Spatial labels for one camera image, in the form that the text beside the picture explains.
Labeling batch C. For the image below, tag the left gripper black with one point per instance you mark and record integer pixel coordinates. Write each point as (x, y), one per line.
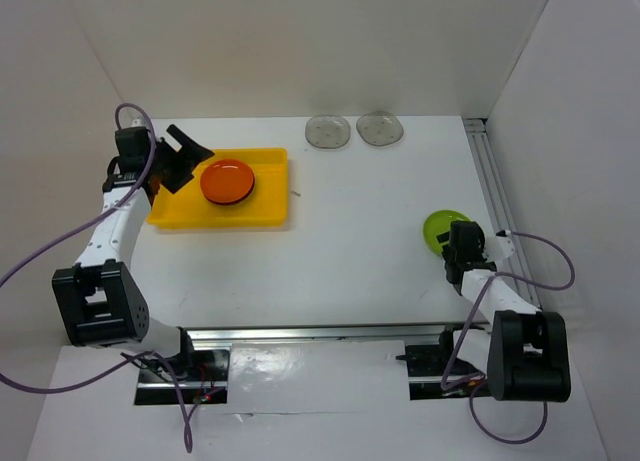
(190, 155)

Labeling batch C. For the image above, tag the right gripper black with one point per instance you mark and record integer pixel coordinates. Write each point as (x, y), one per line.
(482, 246)

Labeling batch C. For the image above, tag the green plate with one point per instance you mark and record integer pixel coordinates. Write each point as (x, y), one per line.
(437, 223)

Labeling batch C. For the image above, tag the orange plate back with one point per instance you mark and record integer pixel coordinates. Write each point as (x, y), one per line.
(227, 168)

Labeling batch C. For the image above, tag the black plate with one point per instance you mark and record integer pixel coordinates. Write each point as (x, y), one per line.
(227, 191)

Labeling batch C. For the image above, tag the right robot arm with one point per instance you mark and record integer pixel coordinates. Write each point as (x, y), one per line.
(519, 349)

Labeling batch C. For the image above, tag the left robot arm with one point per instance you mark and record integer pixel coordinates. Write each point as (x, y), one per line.
(99, 301)

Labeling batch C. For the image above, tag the yellow plastic bin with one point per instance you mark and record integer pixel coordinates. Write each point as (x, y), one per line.
(267, 206)

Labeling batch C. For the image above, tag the clear glass plate right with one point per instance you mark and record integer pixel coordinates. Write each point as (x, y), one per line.
(380, 129)

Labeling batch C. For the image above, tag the clear glass plate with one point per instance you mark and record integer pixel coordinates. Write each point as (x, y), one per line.
(380, 129)
(327, 132)

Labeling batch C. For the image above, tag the clear glass plate left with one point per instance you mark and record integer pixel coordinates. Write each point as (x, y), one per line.
(327, 132)

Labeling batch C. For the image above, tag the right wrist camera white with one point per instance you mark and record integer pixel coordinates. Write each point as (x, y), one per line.
(499, 246)

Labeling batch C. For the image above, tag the aluminium rail right side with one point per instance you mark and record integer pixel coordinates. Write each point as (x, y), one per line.
(497, 203)

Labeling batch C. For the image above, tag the aluminium rail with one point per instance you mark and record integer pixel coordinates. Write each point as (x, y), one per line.
(411, 332)
(497, 203)

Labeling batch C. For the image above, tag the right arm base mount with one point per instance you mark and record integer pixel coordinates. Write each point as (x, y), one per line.
(425, 364)

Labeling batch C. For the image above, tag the aluminium rail front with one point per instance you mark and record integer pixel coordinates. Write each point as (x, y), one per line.
(411, 332)

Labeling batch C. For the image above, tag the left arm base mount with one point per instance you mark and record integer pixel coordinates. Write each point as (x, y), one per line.
(205, 382)

